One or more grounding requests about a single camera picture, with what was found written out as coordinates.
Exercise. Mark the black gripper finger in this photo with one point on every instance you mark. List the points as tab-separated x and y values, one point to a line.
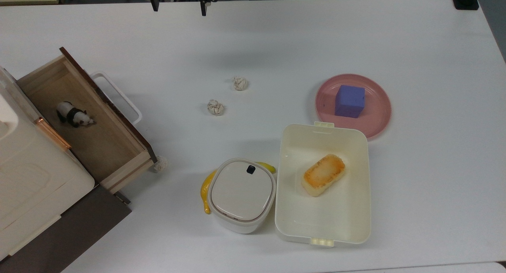
154	4
203	8

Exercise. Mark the wooden drawer with dark front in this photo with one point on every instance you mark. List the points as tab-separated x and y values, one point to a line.
102	142

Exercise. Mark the crumpled white paper ball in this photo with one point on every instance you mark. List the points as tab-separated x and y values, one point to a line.
161	163
240	83
215	107

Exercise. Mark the panda toy figure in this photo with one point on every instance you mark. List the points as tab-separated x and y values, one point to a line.
73	114

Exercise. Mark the blue cube block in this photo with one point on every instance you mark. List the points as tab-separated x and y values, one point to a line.
349	101

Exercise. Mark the yellow banana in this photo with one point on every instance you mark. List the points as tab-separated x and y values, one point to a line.
205	190

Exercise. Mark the white mini trash bin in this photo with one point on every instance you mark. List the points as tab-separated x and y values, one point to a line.
241	196

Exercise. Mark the pink round plate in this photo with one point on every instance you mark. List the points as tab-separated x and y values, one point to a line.
375	115

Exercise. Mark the toasted bread slice toy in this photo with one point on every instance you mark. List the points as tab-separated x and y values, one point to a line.
323	175

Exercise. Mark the white cabinet unit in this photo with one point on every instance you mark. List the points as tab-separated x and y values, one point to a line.
27	178

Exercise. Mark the dark brown cabinet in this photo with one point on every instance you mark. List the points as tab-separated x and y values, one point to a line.
67	233

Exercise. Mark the cream plastic lunch box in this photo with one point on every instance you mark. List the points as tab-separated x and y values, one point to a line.
348	213

